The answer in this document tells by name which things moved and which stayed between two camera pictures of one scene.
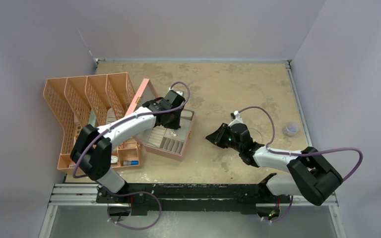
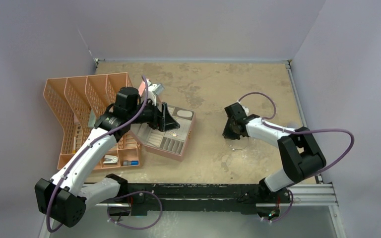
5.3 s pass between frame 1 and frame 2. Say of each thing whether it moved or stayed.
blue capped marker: stayed
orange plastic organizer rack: stayed
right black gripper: moved
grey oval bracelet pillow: stayed
